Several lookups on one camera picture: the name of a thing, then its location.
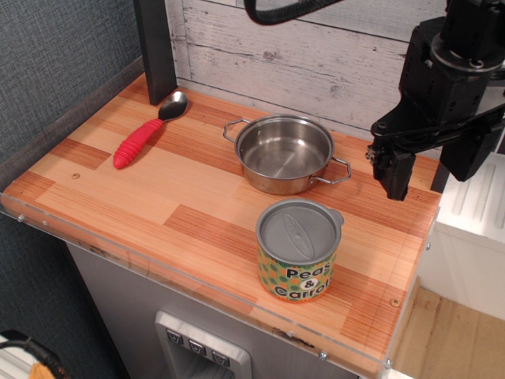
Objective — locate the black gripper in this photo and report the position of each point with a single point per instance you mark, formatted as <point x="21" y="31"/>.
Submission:
<point x="451" y="97"/>

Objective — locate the stainless steel pot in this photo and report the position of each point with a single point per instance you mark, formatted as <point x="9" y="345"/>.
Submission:
<point x="285" y="154"/>

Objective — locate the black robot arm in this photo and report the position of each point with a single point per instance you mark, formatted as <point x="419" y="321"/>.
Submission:
<point x="452" y="97"/>

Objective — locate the white toy sink unit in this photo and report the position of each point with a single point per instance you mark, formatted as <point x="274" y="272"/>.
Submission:
<point x="464" y="256"/>

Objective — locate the peas and carrots can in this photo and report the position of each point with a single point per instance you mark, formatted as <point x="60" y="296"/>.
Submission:
<point x="297" y="244"/>

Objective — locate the clear acrylic edge guard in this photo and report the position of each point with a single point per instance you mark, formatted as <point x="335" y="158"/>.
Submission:
<point x="220" y="261"/>

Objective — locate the silver dispenser panel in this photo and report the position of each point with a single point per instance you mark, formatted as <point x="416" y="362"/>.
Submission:
<point x="191" y="352"/>

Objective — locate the orange cloth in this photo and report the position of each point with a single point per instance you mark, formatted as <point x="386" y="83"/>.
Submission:
<point x="40" y="371"/>

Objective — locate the dark grey right post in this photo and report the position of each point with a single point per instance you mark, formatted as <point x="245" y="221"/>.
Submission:
<point x="440" y="178"/>

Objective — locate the dark grey post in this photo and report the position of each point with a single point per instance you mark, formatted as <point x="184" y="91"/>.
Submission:
<point x="155" y="44"/>
<point x="440" y="178"/>

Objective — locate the red handled metal spoon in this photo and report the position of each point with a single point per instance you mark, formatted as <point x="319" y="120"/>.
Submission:
<point x="174" y="107"/>

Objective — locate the dark grey left post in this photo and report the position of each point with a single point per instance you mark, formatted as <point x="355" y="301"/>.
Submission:
<point x="155" y="44"/>

